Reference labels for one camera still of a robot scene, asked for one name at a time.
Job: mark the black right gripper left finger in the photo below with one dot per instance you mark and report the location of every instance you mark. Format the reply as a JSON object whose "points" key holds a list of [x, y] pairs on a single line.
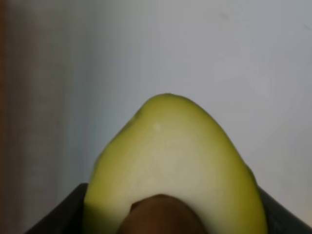
{"points": [[66, 218]]}

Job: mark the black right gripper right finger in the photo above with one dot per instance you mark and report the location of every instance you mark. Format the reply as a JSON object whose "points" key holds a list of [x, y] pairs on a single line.
{"points": [[280, 220]]}

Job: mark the halved avocado with pit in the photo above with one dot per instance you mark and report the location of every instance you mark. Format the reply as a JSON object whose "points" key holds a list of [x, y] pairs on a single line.
{"points": [[172, 146]]}

